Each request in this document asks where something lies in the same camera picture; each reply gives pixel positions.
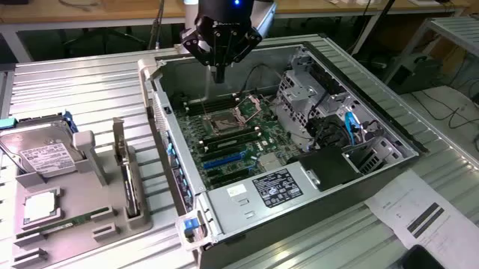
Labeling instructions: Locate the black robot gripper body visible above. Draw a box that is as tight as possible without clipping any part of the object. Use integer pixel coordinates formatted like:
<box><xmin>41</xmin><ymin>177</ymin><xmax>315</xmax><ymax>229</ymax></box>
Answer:
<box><xmin>198</xmin><ymin>0</ymin><xmax>257</xmax><ymax>32</ymax></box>

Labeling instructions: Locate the GPU card with metal bracket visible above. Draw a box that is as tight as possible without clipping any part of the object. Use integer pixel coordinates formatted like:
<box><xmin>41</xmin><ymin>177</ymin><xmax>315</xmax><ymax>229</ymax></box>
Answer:
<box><xmin>113</xmin><ymin>117</ymin><xmax>146</xmax><ymax>219</ymax></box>

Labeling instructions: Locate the open grey PC case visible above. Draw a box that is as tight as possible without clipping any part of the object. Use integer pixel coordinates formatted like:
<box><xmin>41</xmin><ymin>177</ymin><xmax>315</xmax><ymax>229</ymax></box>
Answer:
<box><xmin>137</xmin><ymin>33</ymin><xmax>432</xmax><ymax>269</ymax></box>

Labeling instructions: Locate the silver disk bay cage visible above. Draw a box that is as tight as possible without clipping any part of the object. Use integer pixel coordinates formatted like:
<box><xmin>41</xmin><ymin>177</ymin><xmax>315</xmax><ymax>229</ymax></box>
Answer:
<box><xmin>275</xmin><ymin>52</ymin><xmax>361</xmax><ymax>146</ymax></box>

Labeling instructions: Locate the metal socket cover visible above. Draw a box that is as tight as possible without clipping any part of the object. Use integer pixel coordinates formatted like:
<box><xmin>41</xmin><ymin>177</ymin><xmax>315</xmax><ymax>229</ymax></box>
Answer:
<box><xmin>233</xmin><ymin>94</ymin><xmax>269</xmax><ymax>124</ymax></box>

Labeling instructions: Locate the thin metal locking lever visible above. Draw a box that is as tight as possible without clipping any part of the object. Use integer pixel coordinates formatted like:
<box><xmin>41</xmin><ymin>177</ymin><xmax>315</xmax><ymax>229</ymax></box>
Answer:
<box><xmin>201</xmin><ymin>84</ymin><xmax>211</xmax><ymax>120</ymax></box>

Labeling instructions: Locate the black office chair base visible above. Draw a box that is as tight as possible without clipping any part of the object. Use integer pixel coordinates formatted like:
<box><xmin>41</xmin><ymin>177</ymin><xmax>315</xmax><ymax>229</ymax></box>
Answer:
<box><xmin>62</xmin><ymin>26</ymin><xmax>150</xmax><ymax>55</ymax></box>

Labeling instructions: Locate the wooden desk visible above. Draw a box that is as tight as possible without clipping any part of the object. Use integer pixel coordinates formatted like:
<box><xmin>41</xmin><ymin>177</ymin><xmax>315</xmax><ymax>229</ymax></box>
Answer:
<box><xmin>0</xmin><ymin>0</ymin><xmax>472</xmax><ymax>25</ymax></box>

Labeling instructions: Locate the green motherboard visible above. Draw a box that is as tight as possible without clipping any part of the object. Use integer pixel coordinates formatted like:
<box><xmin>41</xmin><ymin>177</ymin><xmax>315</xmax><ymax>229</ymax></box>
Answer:
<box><xmin>170</xmin><ymin>92</ymin><xmax>306</xmax><ymax>191</ymax></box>

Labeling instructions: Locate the black cooling fan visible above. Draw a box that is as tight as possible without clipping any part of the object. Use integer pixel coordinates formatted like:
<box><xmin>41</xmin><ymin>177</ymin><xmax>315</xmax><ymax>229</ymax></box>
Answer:
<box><xmin>306</xmin><ymin>114</ymin><xmax>347</xmax><ymax>149</ymax></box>

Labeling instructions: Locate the blue expansion slot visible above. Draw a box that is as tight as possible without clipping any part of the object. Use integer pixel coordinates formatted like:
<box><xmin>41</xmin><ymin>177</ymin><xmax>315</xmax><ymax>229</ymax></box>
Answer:
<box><xmin>202</xmin><ymin>155</ymin><xmax>247</xmax><ymax>170</ymax></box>

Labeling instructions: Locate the silver finned heat sink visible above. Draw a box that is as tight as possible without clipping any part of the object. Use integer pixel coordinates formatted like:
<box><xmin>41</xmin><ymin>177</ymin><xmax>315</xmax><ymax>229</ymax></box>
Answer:
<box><xmin>259</xmin><ymin>155</ymin><xmax>286</xmax><ymax>172</ymax></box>

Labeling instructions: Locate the grey box device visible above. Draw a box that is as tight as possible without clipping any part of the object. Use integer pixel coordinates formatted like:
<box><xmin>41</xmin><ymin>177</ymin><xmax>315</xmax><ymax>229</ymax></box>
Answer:
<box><xmin>391</xmin><ymin>54</ymin><xmax>445</xmax><ymax>95</ymax></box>

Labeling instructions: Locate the silver hard disk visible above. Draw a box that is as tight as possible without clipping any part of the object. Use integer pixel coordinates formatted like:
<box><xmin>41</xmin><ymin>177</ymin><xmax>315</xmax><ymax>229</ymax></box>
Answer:
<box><xmin>0</xmin><ymin>120</ymin><xmax>86</xmax><ymax>179</ymax></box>

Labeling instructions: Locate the metal slat side table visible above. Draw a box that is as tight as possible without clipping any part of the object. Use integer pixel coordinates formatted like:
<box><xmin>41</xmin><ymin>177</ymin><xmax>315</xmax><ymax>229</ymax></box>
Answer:
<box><xmin>382</xmin><ymin>16</ymin><xmax>479</xmax><ymax>85</ymax></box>

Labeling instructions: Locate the silver power supply unit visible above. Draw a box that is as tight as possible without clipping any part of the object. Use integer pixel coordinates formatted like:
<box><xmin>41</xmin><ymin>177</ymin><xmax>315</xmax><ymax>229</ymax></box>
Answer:
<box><xmin>205</xmin><ymin>161</ymin><xmax>323</xmax><ymax>238</ymax></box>

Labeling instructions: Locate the blue case latch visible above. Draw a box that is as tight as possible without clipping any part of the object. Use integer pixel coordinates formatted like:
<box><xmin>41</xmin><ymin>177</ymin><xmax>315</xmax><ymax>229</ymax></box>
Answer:
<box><xmin>182</xmin><ymin>218</ymin><xmax>199</xmax><ymax>234</ymax></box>

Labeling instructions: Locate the grey parts rack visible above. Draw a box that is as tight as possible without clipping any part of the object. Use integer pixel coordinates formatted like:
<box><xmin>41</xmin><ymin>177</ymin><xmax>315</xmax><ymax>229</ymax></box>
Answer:
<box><xmin>11</xmin><ymin>130</ymin><xmax>153</xmax><ymax>269</ymax></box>

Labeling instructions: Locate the silver CPU chip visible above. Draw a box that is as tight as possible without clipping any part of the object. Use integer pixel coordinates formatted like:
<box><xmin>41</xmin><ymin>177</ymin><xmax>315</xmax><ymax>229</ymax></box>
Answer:
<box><xmin>23</xmin><ymin>192</ymin><xmax>61</xmax><ymax>221</ymax></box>

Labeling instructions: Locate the green RAM stick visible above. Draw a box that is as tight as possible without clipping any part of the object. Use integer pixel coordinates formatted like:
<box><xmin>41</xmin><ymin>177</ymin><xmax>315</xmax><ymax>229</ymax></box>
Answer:
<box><xmin>17</xmin><ymin>210</ymin><xmax>109</xmax><ymax>235</ymax></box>

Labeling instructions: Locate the white printed paper sheet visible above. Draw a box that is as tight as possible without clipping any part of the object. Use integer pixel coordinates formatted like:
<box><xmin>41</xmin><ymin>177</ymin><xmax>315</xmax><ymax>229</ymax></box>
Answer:
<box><xmin>363</xmin><ymin>168</ymin><xmax>479</xmax><ymax>260</ymax></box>

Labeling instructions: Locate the black phone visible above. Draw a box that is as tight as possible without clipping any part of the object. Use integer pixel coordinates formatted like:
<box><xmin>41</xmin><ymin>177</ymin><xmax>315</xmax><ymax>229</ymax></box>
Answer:
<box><xmin>397</xmin><ymin>244</ymin><xmax>450</xmax><ymax>269</ymax></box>

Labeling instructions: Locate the black wire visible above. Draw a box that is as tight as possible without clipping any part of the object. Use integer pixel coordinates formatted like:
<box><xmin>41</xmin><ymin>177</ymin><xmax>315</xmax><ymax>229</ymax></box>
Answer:
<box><xmin>239</xmin><ymin>63</ymin><xmax>290</xmax><ymax>95</ymax></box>

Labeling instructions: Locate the grey hanging cable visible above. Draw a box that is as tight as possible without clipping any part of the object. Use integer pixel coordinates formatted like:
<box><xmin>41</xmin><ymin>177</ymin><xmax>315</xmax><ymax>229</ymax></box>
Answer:
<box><xmin>149</xmin><ymin>0</ymin><xmax>167</xmax><ymax>50</ymax></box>

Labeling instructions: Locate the blue disk wire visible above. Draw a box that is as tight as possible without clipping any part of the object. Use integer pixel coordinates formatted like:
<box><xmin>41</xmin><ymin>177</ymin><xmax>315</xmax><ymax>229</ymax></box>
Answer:
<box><xmin>343</xmin><ymin>111</ymin><xmax>359</xmax><ymax>147</ymax></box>

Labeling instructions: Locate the blue disk caddy rail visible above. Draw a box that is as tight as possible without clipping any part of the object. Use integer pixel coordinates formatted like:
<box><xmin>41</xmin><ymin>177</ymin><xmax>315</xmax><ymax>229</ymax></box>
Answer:
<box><xmin>62</xmin><ymin>110</ymin><xmax>81</xmax><ymax>135</ymax></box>

